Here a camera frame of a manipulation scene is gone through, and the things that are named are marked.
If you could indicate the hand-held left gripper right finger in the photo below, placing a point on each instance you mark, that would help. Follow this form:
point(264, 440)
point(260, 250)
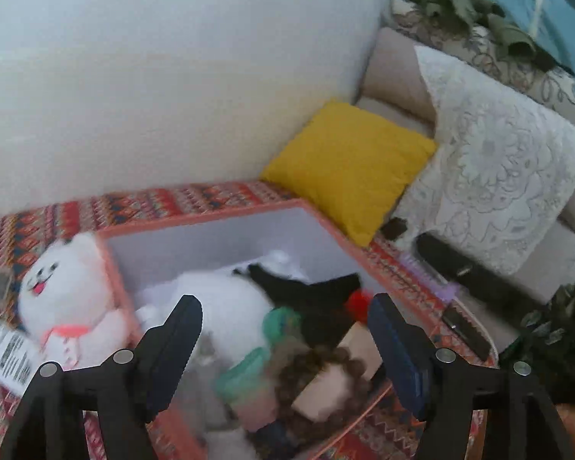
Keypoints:
point(397, 359)

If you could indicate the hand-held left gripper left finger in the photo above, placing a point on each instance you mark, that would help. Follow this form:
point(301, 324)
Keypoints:
point(172, 354)

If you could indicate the red pompom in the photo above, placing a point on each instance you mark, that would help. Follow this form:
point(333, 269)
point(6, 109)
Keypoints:
point(357, 304)

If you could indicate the large white plush toy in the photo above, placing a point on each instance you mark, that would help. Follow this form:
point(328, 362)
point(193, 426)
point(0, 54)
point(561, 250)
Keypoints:
point(230, 306)

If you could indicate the beige small box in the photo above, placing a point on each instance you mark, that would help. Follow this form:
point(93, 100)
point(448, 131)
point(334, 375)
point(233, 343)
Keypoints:
point(326, 388)

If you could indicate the black fuzzy cloth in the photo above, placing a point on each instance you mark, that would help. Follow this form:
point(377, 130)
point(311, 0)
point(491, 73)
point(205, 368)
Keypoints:
point(311, 297)

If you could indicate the pink cardboard box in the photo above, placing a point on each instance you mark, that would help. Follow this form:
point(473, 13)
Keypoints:
point(182, 244)

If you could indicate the black remote control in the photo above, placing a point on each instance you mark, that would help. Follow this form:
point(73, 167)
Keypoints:
point(467, 333)

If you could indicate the long black case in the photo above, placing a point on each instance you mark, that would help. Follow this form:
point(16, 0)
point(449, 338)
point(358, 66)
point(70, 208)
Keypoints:
point(469, 268)

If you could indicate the white bear plush toy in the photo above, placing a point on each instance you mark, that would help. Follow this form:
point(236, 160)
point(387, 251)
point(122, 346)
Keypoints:
point(67, 287)

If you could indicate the small black object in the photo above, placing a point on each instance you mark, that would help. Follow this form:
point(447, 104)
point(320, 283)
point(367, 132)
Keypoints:
point(394, 228)

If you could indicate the white printed tag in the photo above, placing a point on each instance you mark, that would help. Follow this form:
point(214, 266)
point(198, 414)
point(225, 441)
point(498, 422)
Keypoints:
point(7, 352)

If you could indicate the red patterned blanket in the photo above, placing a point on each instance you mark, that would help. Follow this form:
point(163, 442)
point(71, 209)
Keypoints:
point(52, 220)

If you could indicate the yellow cushion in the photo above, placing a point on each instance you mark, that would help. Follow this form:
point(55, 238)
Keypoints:
point(350, 167)

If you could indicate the white lace cloth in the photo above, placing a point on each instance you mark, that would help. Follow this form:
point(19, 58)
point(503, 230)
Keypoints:
point(498, 163)

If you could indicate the beige sofa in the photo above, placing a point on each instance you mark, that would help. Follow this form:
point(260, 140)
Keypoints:
point(393, 76)

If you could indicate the floral patterned cloth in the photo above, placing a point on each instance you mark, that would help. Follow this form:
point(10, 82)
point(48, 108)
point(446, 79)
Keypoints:
point(556, 91)

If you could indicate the olive green cloth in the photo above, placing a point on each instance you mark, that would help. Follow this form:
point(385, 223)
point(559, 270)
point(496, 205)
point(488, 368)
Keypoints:
point(460, 0)

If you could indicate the blue cloth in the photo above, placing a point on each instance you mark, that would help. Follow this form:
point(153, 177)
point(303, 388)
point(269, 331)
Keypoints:
point(565, 5)

